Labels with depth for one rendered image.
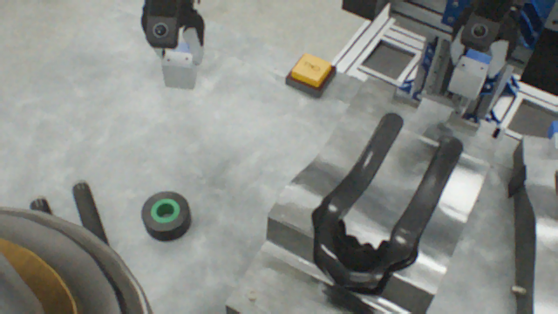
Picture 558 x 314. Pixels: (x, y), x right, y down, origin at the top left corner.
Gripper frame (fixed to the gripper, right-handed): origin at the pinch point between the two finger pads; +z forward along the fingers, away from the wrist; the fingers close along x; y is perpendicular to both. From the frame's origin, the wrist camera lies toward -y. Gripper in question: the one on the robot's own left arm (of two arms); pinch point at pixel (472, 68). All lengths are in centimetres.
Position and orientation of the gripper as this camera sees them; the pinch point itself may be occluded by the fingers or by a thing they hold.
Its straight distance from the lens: 109.2
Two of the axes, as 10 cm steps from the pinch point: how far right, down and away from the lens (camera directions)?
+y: 4.9, -7.0, 5.1
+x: -8.7, -4.0, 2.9
